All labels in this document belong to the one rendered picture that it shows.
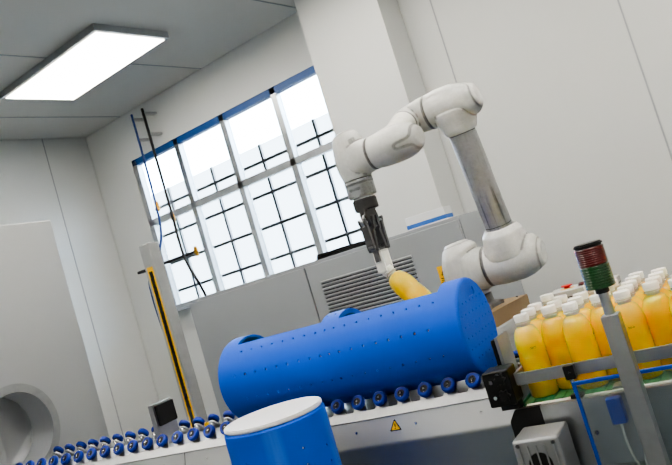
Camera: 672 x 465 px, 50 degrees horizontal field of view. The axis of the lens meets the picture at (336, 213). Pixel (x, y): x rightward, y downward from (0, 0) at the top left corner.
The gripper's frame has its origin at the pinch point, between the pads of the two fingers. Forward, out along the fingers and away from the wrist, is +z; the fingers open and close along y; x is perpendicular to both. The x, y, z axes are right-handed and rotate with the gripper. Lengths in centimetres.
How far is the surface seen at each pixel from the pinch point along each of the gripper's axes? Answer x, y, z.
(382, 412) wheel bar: -9.0, 11.7, 42.0
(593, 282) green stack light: 66, 39, 17
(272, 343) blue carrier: -41.6, 9.6, 14.7
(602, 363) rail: 58, 21, 38
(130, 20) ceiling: -220, -179, -206
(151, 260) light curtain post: -119, -30, -28
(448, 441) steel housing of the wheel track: 10, 14, 53
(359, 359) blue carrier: -9.7, 14.4, 25.1
